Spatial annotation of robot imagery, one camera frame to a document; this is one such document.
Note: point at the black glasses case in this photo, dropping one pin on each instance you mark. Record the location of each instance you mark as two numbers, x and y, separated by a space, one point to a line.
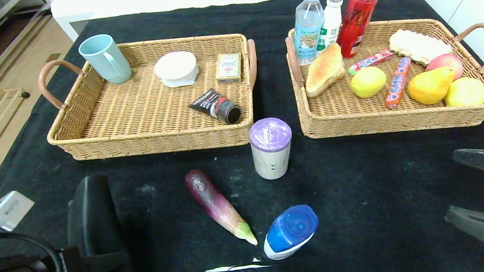
96 219

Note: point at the yellow lemon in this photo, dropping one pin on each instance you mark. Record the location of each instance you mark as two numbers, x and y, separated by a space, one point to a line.
368 82

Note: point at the white bottle blue cap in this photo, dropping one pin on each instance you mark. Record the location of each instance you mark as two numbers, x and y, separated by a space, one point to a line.
289 230

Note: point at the croissant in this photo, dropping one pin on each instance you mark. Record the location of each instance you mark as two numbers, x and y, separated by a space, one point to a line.
324 69

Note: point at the round yellow fruit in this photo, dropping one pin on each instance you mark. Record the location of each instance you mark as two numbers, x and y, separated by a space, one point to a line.
466 91

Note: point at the yellow pear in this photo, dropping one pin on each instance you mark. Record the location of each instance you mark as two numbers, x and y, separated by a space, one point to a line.
428 88

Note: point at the red peach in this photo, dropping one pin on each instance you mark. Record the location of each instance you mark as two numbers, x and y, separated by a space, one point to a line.
446 61

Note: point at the thin white strip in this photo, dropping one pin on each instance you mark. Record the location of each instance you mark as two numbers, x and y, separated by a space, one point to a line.
223 268

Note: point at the long orange candy roll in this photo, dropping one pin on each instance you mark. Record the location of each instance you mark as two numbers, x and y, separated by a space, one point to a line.
397 84

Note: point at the purple eggplant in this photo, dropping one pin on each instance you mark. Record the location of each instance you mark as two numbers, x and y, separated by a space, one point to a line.
212 200

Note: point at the cream waffle biscuit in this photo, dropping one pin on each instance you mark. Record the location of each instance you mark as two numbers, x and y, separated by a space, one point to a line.
413 45

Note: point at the short pink candy roll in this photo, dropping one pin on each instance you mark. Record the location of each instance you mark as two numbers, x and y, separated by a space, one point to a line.
371 61

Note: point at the black cosmetic tube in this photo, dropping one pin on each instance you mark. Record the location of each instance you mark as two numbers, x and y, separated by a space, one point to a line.
213 103

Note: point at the red cola can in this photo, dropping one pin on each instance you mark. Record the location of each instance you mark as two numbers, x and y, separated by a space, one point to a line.
355 25

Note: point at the white cup purple lid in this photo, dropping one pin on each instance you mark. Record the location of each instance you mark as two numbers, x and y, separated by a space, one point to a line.
271 159

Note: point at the light blue mug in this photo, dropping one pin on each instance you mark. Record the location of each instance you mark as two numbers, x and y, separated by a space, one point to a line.
100 55

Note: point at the white round lidded container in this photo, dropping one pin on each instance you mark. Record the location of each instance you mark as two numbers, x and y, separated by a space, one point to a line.
175 66

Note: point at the white milk bottle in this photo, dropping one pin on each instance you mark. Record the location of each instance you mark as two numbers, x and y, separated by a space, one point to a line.
332 23

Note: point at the clear water bottle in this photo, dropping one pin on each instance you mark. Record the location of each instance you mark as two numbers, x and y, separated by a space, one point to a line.
308 29

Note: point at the playing card box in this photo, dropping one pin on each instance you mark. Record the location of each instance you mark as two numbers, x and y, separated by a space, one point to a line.
229 68

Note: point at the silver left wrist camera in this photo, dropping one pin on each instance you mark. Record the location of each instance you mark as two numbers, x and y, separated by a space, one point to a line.
10 211

